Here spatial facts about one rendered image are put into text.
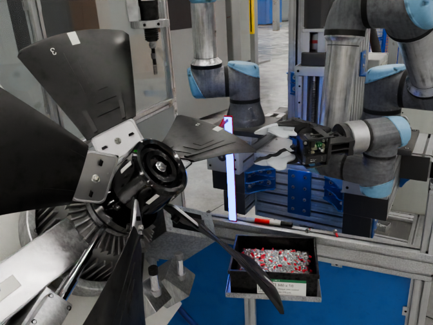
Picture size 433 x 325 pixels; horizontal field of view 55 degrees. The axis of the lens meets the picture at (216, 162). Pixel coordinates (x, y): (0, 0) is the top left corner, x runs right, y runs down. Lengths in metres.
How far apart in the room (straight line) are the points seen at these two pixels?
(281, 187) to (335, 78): 0.63
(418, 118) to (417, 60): 1.40
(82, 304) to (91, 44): 0.52
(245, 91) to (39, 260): 1.02
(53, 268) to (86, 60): 0.41
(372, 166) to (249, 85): 0.66
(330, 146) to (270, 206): 0.75
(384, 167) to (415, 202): 1.71
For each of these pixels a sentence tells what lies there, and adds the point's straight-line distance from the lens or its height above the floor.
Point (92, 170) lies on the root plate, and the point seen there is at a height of 1.24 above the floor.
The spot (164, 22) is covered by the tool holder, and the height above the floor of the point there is 1.46.
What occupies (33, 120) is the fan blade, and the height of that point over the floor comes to 1.34.
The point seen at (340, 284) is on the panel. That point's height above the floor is 0.70.
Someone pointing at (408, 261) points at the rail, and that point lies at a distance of 1.22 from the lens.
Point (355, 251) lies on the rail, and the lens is 1.22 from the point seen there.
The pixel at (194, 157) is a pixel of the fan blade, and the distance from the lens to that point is 0.87.
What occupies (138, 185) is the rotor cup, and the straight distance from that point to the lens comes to 0.71.
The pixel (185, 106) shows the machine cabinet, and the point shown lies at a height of 0.26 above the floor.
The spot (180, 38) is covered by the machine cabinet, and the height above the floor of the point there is 1.08.
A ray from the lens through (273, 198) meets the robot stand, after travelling 1.61.
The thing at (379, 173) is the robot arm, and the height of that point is 1.09.
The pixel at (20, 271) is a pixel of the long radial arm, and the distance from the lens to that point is 0.73.
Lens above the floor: 1.50
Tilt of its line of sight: 22 degrees down
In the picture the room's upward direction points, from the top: 3 degrees counter-clockwise
